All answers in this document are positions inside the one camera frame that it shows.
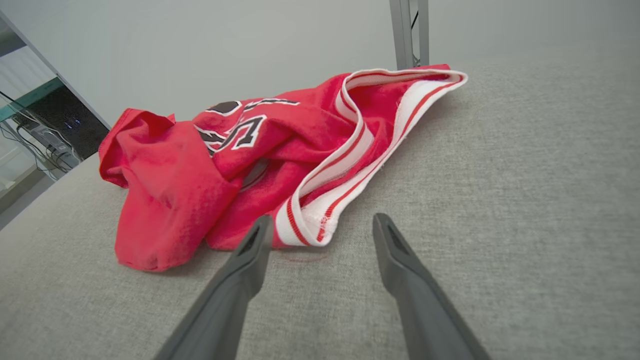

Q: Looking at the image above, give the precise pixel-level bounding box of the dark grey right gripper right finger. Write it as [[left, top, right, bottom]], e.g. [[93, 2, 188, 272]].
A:
[[372, 212, 493, 360]]

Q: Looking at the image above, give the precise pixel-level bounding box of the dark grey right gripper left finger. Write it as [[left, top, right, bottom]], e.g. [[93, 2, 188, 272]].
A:
[[152, 215, 275, 360]]

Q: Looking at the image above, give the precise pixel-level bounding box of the red and white jersey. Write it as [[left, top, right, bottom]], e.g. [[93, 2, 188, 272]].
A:
[[98, 64, 469, 274]]

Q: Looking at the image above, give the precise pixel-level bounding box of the grey fabric sofa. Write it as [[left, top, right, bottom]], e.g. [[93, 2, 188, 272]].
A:
[[0, 52, 640, 360]]

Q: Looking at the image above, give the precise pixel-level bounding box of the black electronics box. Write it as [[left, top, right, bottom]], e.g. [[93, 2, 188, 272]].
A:
[[20, 85, 110, 163]]

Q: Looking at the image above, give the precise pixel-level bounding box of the electronics with cables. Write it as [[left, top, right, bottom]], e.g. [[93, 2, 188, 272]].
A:
[[0, 90, 81, 183]]

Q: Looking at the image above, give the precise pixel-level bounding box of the grey metal frame leg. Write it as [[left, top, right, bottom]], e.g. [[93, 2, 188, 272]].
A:
[[0, 10, 112, 131]]

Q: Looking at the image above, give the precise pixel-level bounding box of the grey partition post with feet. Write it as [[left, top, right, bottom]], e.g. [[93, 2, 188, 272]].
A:
[[389, 0, 431, 71]]

